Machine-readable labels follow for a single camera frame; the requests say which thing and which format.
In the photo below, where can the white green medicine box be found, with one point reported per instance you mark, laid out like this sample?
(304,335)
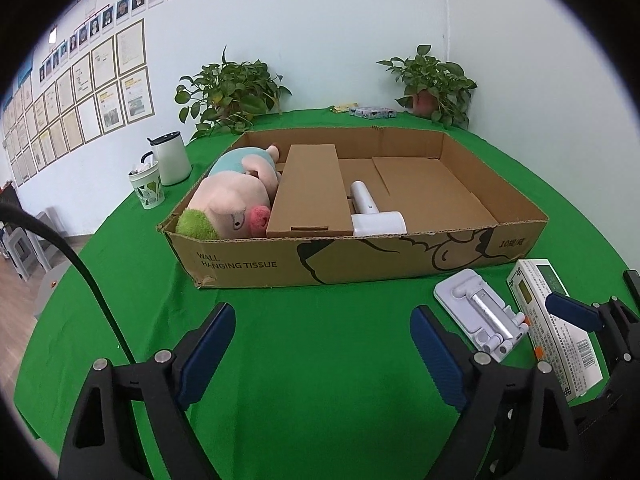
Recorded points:
(566,347)

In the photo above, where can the white hair dryer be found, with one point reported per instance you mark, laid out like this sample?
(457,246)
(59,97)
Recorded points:
(367,220)

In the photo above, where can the patterned tissue pack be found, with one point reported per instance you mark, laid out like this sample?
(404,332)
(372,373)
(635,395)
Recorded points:
(372,112)

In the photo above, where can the brown cardboard inner divider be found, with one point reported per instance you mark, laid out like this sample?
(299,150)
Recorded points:
(311,198)

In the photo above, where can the grey plastic stool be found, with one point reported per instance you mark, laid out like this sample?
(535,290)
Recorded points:
(26,249)

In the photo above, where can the large brown cardboard box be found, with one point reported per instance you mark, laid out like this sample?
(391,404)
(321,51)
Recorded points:
(459,214)

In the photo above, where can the green patterned cup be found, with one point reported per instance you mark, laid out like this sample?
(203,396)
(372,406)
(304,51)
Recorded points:
(147,186)

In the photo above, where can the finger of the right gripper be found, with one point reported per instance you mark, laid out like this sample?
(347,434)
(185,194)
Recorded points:
(632,281)
(616,408)

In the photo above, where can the right potted green plant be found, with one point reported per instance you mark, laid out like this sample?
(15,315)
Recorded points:
(434,89)

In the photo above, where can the yellow cloth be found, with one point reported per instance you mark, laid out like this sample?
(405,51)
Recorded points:
(343,108)

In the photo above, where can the white folding phone stand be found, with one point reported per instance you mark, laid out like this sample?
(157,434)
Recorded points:
(485,318)

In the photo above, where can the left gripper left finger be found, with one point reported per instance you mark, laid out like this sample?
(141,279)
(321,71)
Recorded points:
(103,440)

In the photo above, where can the pink pig plush toy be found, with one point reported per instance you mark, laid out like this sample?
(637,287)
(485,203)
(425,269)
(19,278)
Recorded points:
(235,199)

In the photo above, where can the left potted green plant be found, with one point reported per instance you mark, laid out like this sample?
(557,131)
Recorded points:
(226,97)

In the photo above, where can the white electric kettle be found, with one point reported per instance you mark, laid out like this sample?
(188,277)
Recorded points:
(169,152)

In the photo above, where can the potted green plant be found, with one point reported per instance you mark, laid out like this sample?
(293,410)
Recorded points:
(226,97)
(434,89)

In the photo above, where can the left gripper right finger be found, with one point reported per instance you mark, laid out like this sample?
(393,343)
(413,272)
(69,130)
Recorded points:
(514,423)

